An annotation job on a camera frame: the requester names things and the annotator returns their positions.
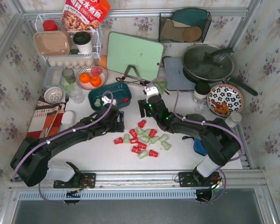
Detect red capsule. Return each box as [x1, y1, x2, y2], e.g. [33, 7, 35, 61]
[114, 137, 123, 145]
[138, 119, 147, 128]
[122, 97, 130, 103]
[131, 146, 142, 154]
[148, 150, 159, 157]

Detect green capsule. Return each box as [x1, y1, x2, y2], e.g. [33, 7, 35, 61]
[94, 98, 101, 108]
[138, 150, 148, 159]
[161, 141, 171, 151]

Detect teal storage basket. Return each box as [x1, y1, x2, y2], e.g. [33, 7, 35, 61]
[88, 82, 132, 111]

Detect clear plastic cup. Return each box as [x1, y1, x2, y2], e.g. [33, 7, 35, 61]
[69, 87, 84, 104]

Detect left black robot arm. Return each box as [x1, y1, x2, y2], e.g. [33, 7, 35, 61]
[10, 104, 125, 187]

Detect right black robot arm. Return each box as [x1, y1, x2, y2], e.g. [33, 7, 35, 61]
[142, 95, 243, 185]

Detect green glass cup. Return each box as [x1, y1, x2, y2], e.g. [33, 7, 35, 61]
[153, 78, 167, 95]

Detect green capsule bottom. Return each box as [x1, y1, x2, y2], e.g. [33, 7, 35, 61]
[138, 150, 148, 159]

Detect black lid jar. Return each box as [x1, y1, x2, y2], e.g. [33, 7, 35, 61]
[192, 82, 211, 103]

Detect fruit bowl plate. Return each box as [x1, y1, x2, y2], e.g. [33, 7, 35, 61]
[76, 66, 108, 90]

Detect mint green cutting board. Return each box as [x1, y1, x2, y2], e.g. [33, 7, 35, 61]
[106, 32, 164, 81]

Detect green tinted glass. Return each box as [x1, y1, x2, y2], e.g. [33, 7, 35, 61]
[60, 68, 76, 92]

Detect black frying pan with lid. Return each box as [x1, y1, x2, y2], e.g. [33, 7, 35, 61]
[182, 44, 258, 96]

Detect small white colander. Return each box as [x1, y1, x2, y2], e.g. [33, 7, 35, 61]
[44, 87, 63, 104]

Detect blue floral plate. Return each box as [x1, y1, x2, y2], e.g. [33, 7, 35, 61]
[207, 84, 244, 117]

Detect striped orange cloth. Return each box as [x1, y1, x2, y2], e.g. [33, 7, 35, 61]
[26, 97, 66, 139]

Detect egg tray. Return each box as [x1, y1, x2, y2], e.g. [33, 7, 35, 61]
[48, 58, 97, 69]

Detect white bottle silver cap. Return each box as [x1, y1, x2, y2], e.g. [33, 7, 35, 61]
[225, 112, 242, 128]

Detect black mesh organizer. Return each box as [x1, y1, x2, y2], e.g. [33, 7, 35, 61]
[158, 8, 212, 43]

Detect white cup black lid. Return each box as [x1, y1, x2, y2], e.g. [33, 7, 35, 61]
[73, 31, 92, 53]

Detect beige food container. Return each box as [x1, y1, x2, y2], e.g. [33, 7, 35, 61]
[33, 31, 71, 57]

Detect red snack bag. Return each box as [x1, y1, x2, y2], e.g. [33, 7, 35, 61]
[61, 0, 111, 31]

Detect red lid jar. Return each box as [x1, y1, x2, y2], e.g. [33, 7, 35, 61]
[42, 20, 58, 31]

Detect white wire rack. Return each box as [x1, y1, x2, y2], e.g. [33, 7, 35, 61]
[35, 13, 102, 60]

